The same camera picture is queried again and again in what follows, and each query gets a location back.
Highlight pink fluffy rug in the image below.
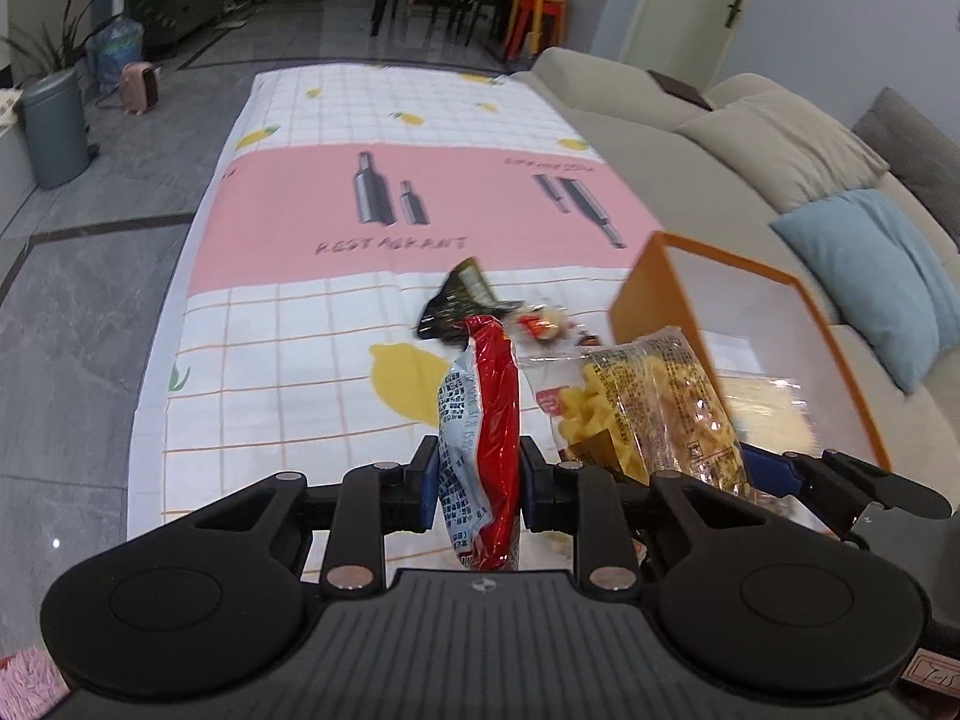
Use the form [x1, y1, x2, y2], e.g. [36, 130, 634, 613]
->
[0, 645, 68, 720]

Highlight pink white printed tablecloth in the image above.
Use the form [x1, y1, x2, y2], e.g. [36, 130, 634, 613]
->
[127, 64, 668, 586]

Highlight orange cardboard box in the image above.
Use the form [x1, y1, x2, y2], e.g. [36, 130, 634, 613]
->
[607, 232, 893, 541]

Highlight yellow macaroni snack packet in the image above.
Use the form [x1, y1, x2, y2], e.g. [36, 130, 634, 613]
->
[521, 326, 751, 500]

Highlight pink space heater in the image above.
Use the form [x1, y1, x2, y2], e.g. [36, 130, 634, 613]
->
[120, 61, 164, 115]

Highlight beige cushion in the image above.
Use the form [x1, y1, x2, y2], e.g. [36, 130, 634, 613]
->
[679, 73, 890, 215]

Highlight blue water jug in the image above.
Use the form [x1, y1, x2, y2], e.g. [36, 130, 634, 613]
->
[88, 15, 145, 95]

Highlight small clear candy packet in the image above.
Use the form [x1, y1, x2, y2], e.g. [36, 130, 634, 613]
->
[510, 300, 593, 350]

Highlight black snack packet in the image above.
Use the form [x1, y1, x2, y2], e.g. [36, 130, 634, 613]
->
[416, 259, 518, 346]

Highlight beige sofa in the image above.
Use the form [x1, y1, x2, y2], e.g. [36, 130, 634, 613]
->
[510, 45, 960, 511]

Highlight blue pillow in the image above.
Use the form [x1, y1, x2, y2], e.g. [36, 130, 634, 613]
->
[771, 189, 960, 395]

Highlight red snack packet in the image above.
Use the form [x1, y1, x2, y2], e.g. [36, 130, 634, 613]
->
[437, 313, 522, 575]

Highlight grey cushion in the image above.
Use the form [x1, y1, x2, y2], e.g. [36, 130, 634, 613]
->
[851, 86, 960, 248]

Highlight grey trash bin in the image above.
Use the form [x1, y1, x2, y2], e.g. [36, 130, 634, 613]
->
[19, 67, 92, 191]

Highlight dark tablet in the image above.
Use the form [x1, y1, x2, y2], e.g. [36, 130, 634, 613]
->
[646, 69, 713, 112]

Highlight sliced bread packet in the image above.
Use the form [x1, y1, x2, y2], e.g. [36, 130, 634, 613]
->
[705, 375, 811, 458]

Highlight long-leaf potted plant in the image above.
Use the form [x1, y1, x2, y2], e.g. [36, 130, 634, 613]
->
[0, 0, 98, 91]

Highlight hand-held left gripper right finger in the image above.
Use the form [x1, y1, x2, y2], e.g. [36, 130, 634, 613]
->
[520, 435, 797, 595]

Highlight white door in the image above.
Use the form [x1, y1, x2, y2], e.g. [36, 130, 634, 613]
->
[622, 0, 770, 80]

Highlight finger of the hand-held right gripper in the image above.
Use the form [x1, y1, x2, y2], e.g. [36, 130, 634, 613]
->
[739, 442, 953, 539]

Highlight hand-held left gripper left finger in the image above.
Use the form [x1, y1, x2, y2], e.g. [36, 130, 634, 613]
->
[166, 435, 441, 596]

